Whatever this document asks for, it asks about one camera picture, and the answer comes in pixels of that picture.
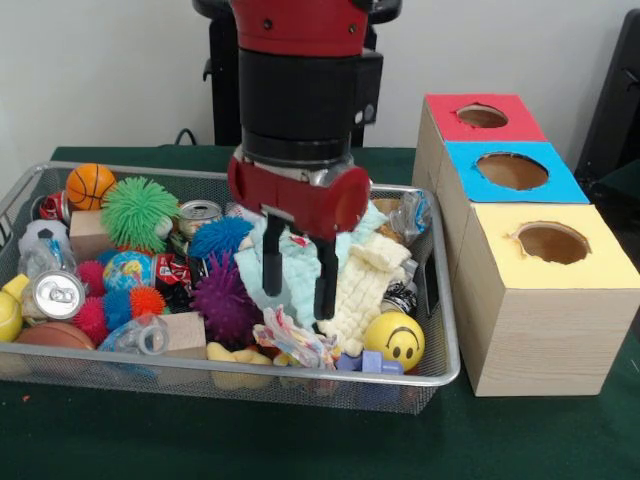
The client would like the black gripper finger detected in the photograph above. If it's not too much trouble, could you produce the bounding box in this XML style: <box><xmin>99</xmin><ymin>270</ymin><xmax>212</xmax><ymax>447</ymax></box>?
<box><xmin>262</xmin><ymin>214</ymin><xmax>285</xmax><ymax>296</ymax></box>
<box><xmin>313</xmin><ymin>237</ymin><xmax>339</xmax><ymax>321</ymax></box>

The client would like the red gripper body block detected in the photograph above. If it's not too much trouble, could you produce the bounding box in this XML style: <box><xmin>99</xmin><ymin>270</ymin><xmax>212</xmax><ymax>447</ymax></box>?
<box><xmin>227</xmin><ymin>149</ymin><xmax>372</xmax><ymax>241</ymax></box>

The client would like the mint waffle cloth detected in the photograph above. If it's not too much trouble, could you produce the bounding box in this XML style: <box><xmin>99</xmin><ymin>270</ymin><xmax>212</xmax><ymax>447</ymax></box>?
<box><xmin>233</xmin><ymin>204</ymin><xmax>389</xmax><ymax>331</ymax></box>

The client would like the cream waffle cloth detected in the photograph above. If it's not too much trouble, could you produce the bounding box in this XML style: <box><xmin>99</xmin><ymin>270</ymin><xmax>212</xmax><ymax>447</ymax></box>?
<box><xmin>315</xmin><ymin>233</ymin><xmax>412</xmax><ymax>354</ymax></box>

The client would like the yellow plush toy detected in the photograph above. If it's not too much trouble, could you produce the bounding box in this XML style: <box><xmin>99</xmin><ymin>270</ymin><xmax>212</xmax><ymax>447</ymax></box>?
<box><xmin>206</xmin><ymin>341</ymin><xmax>275</xmax><ymax>391</ymax></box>

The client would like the multicolour spiky caterpillar toy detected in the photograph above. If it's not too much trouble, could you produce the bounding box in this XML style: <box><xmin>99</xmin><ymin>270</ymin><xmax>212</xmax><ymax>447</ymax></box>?
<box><xmin>73</xmin><ymin>259</ymin><xmax>167</xmax><ymax>346</ymax></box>

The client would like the silver mesh bin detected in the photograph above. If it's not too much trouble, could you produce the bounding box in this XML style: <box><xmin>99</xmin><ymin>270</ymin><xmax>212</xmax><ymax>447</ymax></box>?
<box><xmin>0</xmin><ymin>160</ymin><xmax>462</xmax><ymax>416</ymax></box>

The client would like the wooden three-hole box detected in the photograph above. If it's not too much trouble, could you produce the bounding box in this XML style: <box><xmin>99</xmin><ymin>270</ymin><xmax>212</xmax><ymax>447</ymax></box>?
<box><xmin>411</xmin><ymin>92</ymin><xmax>640</xmax><ymax>399</ymax></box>

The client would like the blue spiky ball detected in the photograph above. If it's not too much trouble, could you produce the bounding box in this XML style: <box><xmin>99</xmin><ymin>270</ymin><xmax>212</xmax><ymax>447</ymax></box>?
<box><xmin>189</xmin><ymin>215</ymin><xmax>255</xmax><ymax>261</ymax></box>

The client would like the purple spiky ball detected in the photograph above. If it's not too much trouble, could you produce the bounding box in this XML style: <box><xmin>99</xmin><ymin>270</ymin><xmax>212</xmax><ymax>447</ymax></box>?
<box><xmin>192</xmin><ymin>252</ymin><xmax>264</xmax><ymax>347</ymax></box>

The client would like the crumpled printed snack wrapper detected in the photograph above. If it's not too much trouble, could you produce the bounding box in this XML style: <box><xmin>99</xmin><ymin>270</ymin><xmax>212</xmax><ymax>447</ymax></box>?
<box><xmin>252</xmin><ymin>305</ymin><xmax>339</xmax><ymax>370</ymax></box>

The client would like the dented silver can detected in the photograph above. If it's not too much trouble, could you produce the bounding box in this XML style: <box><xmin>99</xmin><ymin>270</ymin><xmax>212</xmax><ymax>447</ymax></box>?
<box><xmin>382</xmin><ymin>279</ymin><xmax>419</xmax><ymax>316</ymax></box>

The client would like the silver drink can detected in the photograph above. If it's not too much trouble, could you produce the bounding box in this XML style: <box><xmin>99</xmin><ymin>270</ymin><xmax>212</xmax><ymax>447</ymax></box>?
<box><xmin>178</xmin><ymin>199</ymin><xmax>224</xmax><ymax>236</ymax></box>

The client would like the yellow smiley ball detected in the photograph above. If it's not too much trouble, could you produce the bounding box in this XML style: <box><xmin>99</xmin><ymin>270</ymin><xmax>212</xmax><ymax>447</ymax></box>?
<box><xmin>363</xmin><ymin>312</ymin><xmax>426</xmax><ymax>374</ymax></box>

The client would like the purple plastic toy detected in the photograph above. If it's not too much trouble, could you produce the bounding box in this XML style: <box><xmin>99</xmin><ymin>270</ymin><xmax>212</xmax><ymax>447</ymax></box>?
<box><xmin>337</xmin><ymin>349</ymin><xmax>404</xmax><ymax>376</ymax></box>

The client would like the crushed red black can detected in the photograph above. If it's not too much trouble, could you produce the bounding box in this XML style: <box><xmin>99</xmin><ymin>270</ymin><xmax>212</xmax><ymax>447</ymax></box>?
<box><xmin>152</xmin><ymin>253</ymin><xmax>209</xmax><ymax>301</ymax></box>

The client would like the plain wooden block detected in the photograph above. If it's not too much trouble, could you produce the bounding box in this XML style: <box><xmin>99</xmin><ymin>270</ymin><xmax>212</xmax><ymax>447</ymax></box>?
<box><xmin>157</xmin><ymin>312</ymin><xmax>208</xmax><ymax>360</ymax></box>
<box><xmin>68</xmin><ymin>209</ymin><xmax>116</xmax><ymax>261</ymax></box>

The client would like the green spiky ball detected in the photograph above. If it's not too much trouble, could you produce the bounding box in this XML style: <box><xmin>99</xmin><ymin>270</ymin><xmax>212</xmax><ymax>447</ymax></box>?
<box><xmin>101</xmin><ymin>175</ymin><xmax>181</xmax><ymax>254</ymax></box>

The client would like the blue globe ball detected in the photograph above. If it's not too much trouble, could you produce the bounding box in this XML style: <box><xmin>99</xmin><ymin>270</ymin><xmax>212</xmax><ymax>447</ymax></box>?
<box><xmin>102</xmin><ymin>251</ymin><xmax>156</xmax><ymax>292</ymax></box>

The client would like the crushed clear plastic bottle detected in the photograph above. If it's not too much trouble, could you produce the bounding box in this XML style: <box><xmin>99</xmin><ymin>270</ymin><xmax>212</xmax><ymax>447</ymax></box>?
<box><xmin>97</xmin><ymin>314</ymin><xmax>169</xmax><ymax>356</ymax></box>
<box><xmin>19</xmin><ymin>238</ymin><xmax>77</xmax><ymax>279</ymax></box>

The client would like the dark green tablecloth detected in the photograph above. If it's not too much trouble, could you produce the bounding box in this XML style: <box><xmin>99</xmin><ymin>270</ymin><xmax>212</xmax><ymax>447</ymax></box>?
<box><xmin>0</xmin><ymin>144</ymin><xmax>640</xmax><ymax>480</ymax></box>

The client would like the orange basketball toy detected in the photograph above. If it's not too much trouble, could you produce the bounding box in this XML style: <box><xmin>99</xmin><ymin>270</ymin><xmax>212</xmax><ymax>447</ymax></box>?
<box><xmin>65</xmin><ymin>163</ymin><xmax>118</xmax><ymax>211</ymax></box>

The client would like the silver pull-tab can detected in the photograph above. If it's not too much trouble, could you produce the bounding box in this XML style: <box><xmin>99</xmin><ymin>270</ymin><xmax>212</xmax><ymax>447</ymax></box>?
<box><xmin>29</xmin><ymin>269</ymin><xmax>87</xmax><ymax>321</ymax></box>

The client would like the red drink can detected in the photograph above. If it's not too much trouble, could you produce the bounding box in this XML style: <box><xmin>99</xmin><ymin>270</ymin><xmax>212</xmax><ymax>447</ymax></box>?
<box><xmin>38</xmin><ymin>191</ymin><xmax>74</xmax><ymax>224</ymax></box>

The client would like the black white soccer ball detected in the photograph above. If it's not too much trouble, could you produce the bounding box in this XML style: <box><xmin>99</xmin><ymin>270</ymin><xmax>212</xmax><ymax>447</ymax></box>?
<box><xmin>18</xmin><ymin>219</ymin><xmax>71</xmax><ymax>251</ymax></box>

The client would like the brown football toy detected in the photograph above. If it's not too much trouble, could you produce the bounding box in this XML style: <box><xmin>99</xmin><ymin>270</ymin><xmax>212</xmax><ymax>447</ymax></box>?
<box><xmin>14</xmin><ymin>321</ymin><xmax>96</xmax><ymax>351</ymax></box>

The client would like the yellow plastic block toy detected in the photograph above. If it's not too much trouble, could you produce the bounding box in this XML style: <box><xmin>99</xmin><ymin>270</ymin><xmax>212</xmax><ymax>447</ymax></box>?
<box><xmin>2</xmin><ymin>273</ymin><xmax>30</xmax><ymax>304</ymax></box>

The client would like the plain yellow ball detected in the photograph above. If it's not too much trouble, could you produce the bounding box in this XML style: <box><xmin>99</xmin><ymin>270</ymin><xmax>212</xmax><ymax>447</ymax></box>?
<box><xmin>0</xmin><ymin>291</ymin><xmax>24</xmax><ymax>344</ymax></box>

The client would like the black stand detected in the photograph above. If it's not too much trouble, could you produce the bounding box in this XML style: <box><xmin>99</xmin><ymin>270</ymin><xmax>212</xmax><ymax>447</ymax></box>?
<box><xmin>574</xmin><ymin>8</ymin><xmax>640</xmax><ymax>231</ymax></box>

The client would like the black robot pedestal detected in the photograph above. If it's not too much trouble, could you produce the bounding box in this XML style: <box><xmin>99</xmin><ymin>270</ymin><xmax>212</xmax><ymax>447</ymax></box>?
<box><xmin>192</xmin><ymin>0</ymin><xmax>404</xmax><ymax>148</ymax></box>

